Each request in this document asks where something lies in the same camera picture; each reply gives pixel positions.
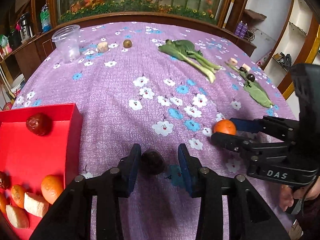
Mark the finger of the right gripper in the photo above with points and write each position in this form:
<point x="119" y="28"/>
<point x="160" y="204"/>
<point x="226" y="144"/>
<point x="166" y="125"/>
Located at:
<point x="234" y="143"/>
<point x="280" y="128"/>

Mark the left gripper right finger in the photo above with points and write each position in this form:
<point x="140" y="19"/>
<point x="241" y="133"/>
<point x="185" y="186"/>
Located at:
<point x="201" y="182"/>

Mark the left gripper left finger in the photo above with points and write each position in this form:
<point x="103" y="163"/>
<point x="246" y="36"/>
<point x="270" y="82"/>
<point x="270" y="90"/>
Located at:
<point x="117" y="182"/>

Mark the orange mandarin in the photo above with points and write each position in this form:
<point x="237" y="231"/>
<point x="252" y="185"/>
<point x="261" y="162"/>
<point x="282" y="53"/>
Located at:
<point x="17" y="194"/>
<point x="225" y="126"/>
<point x="51" y="188"/>

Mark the dark plum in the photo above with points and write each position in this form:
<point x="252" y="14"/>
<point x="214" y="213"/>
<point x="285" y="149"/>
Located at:
<point x="151" y="163"/>

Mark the white sugarcane chunk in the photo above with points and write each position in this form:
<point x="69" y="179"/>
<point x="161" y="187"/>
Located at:
<point x="17" y="217"/>
<point x="35" y="204"/>

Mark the wrinkled red jujube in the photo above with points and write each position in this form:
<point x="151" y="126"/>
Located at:
<point x="40" y="124"/>

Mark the dried red jujube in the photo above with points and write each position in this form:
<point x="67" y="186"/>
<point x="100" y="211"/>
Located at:
<point x="5" y="181"/>

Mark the yellow-green mandarin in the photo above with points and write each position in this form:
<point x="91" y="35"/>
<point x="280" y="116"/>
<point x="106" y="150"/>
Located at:
<point x="3" y="203"/>

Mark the operator right hand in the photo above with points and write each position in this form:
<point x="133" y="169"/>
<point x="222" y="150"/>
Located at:
<point x="287" y="196"/>

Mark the green leaf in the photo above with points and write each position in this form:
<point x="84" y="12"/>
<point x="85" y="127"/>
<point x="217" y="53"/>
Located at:
<point x="252" y="87"/>

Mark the red cardboard box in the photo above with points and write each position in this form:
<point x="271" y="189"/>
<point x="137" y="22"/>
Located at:
<point x="27" y="158"/>

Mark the purple bottles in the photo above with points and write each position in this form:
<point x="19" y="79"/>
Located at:
<point x="241" y="29"/>

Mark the bok choy stalk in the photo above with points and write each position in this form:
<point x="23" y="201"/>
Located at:
<point x="184" y="50"/>

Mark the white plastic bucket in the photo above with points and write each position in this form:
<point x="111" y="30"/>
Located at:
<point x="17" y="85"/>

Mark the clear plastic cup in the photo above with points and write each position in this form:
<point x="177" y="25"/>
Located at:
<point x="67" y="42"/>

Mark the wooden cabinet counter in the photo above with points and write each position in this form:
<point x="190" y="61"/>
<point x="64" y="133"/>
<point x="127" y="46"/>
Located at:
<point x="28" y="57"/>

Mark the black thermos jug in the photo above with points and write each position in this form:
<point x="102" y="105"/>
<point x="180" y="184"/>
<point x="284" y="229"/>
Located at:
<point x="25" y="24"/>

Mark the green water bottle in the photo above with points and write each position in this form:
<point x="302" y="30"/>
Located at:
<point x="45" y="19"/>

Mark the white wall shelf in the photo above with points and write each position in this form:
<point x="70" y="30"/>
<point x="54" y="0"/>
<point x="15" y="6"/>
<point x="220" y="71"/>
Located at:
<point x="300" y="39"/>

